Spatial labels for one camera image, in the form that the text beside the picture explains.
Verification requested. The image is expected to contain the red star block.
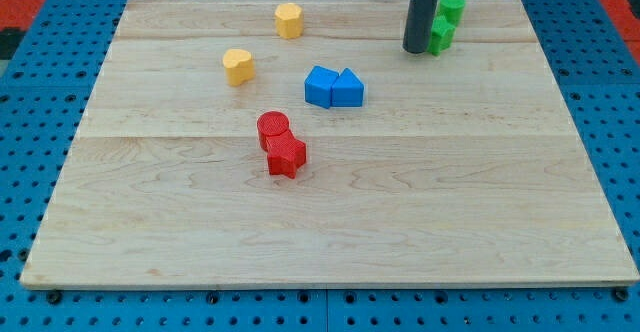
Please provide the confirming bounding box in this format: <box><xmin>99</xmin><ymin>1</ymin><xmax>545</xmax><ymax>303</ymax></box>
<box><xmin>266</xmin><ymin>131</ymin><xmax>307</xmax><ymax>179</ymax></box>

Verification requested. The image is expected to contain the light wooden board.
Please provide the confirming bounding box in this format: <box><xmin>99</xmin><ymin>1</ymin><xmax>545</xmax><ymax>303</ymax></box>
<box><xmin>20</xmin><ymin>0</ymin><xmax>639</xmax><ymax>290</ymax></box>

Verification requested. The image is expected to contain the green star block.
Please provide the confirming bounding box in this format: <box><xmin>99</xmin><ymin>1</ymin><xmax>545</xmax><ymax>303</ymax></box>
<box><xmin>427</xmin><ymin>16</ymin><xmax>456</xmax><ymax>56</ymax></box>

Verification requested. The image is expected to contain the red cylinder block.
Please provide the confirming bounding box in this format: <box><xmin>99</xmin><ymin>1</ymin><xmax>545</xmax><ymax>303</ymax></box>
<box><xmin>256</xmin><ymin>111</ymin><xmax>290</xmax><ymax>151</ymax></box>

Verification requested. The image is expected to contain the blue cube block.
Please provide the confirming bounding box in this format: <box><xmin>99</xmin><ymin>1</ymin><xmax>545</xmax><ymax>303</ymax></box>
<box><xmin>304</xmin><ymin>66</ymin><xmax>339</xmax><ymax>109</ymax></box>

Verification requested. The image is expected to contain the blue triangle block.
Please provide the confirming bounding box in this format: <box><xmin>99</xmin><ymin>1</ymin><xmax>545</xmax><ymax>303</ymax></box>
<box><xmin>331</xmin><ymin>68</ymin><xmax>364</xmax><ymax>107</ymax></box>

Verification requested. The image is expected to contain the yellow heart block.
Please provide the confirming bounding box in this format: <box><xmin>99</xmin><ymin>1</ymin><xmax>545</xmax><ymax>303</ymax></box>
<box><xmin>222</xmin><ymin>49</ymin><xmax>256</xmax><ymax>87</ymax></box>

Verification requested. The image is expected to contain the yellow hexagon block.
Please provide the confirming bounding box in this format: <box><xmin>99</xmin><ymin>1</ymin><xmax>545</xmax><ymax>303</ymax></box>
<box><xmin>274</xmin><ymin>3</ymin><xmax>304</xmax><ymax>39</ymax></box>

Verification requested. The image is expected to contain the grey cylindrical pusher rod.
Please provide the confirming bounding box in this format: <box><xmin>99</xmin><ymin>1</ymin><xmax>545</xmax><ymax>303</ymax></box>
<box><xmin>403</xmin><ymin>0</ymin><xmax>438</xmax><ymax>54</ymax></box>

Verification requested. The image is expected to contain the green cylinder block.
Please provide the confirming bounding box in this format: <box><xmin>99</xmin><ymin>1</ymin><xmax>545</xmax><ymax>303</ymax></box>
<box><xmin>437</xmin><ymin>0</ymin><xmax>466</xmax><ymax>26</ymax></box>

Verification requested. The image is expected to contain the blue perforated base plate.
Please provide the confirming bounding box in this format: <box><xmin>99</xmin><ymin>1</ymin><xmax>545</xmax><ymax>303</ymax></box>
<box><xmin>1</xmin><ymin>0</ymin><xmax>639</xmax><ymax>331</ymax></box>

